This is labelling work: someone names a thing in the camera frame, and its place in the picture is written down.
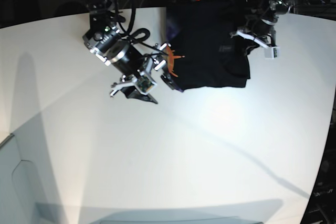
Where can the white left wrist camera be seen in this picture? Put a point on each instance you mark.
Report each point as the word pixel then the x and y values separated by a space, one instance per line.
pixel 272 52

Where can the black T-shirt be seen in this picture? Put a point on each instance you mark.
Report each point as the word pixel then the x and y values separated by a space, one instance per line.
pixel 206 55

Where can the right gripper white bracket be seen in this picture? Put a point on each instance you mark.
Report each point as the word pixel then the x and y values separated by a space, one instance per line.
pixel 132 64

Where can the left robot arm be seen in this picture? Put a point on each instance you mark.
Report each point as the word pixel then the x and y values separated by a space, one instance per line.
pixel 261 17

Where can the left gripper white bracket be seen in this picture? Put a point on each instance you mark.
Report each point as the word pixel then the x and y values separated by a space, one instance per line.
pixel 257 40

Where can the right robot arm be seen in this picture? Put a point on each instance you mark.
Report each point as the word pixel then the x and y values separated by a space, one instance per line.
pixel 111 39

